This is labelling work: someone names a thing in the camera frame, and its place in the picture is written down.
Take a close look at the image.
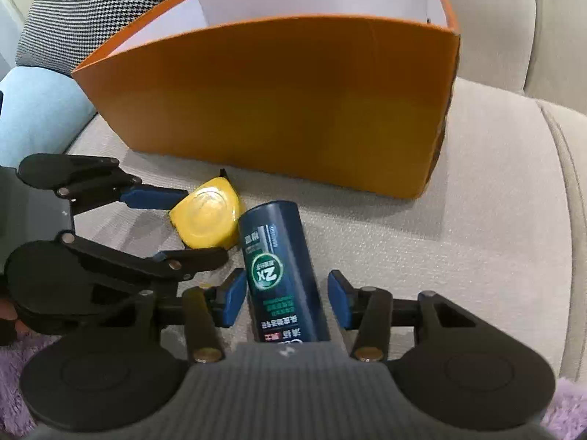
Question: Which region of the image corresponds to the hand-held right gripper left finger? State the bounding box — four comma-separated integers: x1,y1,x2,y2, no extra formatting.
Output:
117,267,248,364

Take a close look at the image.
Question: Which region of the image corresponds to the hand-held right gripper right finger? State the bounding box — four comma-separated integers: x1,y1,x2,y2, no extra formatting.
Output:
327,269,482,362

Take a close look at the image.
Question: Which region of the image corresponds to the purple fuzzy blanket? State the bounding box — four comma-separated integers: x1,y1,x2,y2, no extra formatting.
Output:
0,330,587,440

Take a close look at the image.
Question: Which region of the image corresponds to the light blue pillow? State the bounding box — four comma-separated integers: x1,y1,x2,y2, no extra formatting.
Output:
0,66,99,170

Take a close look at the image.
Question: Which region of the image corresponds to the orange cardboard box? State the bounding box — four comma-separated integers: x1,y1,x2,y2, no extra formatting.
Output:
71,0,460,200

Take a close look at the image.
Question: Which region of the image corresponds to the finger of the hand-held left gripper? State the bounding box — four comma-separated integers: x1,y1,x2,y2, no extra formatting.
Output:
17,153,190,212
57,234,230,281

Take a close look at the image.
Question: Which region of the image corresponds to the dark blue bottle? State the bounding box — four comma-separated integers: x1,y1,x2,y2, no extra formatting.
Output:
236,200,332,344

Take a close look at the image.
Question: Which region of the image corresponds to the houndstooth pillow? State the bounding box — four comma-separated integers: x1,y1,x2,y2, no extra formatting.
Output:
16,0,179,76

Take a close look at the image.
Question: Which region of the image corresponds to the yellow tape measure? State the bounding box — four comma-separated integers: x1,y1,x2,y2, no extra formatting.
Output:
169,169,244,249

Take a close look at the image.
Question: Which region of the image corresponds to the beige sofa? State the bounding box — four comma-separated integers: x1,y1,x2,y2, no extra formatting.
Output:
0,0,587,381

